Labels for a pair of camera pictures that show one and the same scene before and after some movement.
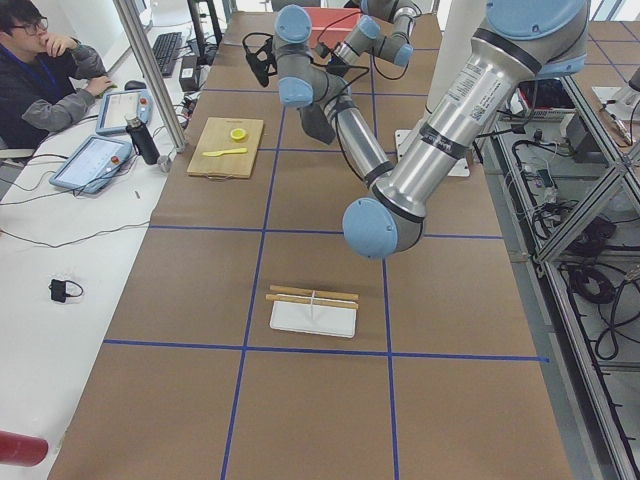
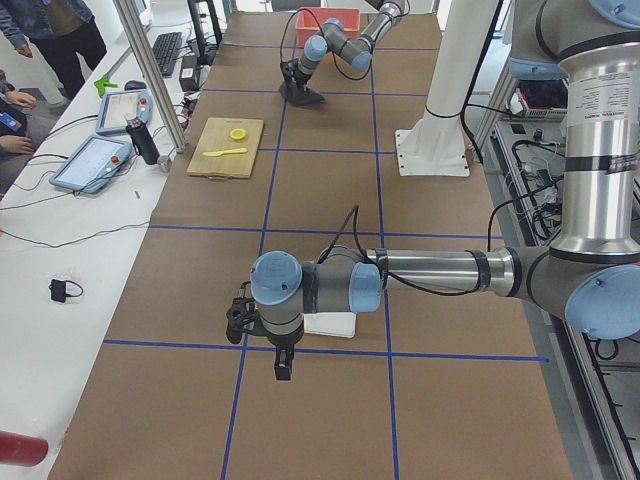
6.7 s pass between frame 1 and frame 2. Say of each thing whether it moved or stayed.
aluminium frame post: stayed
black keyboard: stayed
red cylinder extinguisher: stayed
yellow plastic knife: stayed
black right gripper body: moved
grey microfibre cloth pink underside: moved
